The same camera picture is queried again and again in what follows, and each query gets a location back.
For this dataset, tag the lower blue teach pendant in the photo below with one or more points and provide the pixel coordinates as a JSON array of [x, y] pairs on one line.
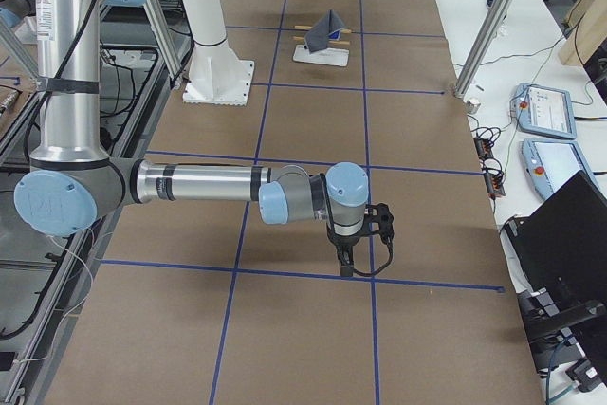
[[551, 162]]

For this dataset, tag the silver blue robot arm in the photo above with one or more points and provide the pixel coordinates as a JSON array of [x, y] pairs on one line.
[[73, 181]]

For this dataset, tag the upper blue teach pendant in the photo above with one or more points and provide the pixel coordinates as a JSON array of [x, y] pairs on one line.
[[544, 111]]

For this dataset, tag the blue teach pendant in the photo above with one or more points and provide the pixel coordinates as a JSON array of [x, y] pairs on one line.
[[544, 111], [551, 162]]

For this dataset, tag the small metal cylinder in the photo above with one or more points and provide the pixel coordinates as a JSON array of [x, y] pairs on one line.
[[473, 105]]

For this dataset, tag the wooden white towel rack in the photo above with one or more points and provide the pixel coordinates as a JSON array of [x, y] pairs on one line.
[[334, 53]]

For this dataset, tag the white pedestal column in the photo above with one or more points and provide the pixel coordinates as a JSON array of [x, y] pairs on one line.
[[216, 74]]

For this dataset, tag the black laptop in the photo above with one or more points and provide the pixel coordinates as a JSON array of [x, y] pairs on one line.
[[561, 246]]

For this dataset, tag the aluminium frame post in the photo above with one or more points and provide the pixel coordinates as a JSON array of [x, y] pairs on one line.
[[486, 34]]

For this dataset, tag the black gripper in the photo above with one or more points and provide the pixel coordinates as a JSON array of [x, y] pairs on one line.
[[343, 243]]

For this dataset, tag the grey blue towel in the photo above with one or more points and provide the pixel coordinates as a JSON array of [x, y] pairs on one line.
[[328, 28]]

